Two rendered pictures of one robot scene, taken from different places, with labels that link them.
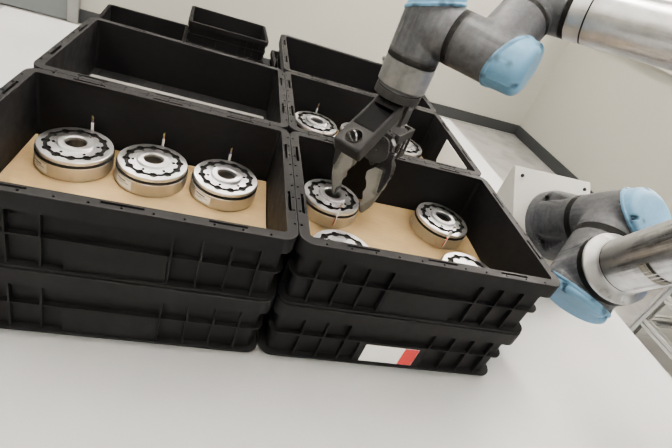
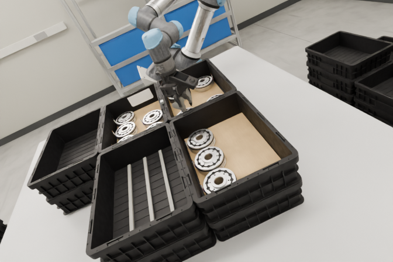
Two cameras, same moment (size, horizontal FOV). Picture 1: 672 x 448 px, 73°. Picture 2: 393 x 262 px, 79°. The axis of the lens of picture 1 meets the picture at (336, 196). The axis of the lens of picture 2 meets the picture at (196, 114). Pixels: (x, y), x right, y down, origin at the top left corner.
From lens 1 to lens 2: 0.93 m
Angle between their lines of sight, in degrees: 60
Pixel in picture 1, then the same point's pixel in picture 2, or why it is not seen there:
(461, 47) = (173, 37)
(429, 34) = (168, 43)
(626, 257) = (197, 43)
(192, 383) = not seen: hidden behind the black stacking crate
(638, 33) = (168, 3)
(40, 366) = not seen: hidden behind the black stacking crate
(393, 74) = (171, 62)
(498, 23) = (167, 25)
